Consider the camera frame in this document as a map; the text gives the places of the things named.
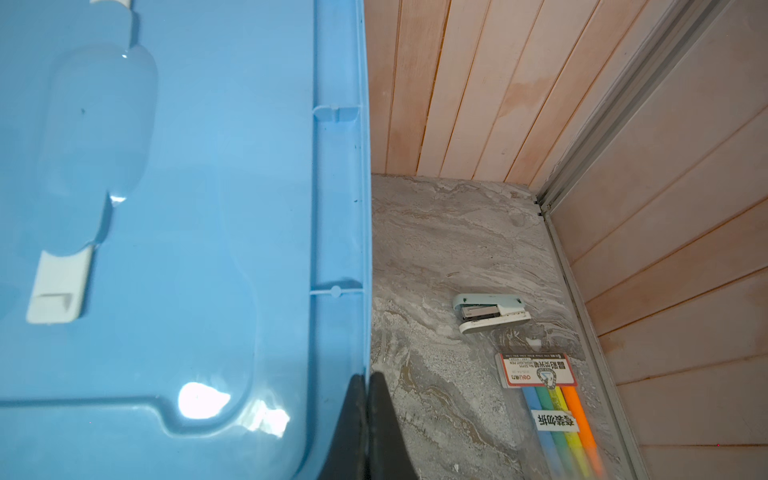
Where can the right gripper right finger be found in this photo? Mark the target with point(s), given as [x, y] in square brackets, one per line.
[388, 458]

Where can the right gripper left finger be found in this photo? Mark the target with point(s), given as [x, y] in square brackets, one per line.
[347, 458]

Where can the blue plastic bin lid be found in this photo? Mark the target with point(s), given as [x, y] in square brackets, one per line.
[186, 240]

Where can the grey stapler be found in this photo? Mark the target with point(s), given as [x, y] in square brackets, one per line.
[478, 312]

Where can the pack of coloured markers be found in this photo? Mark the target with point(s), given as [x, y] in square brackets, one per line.
[550, 392]

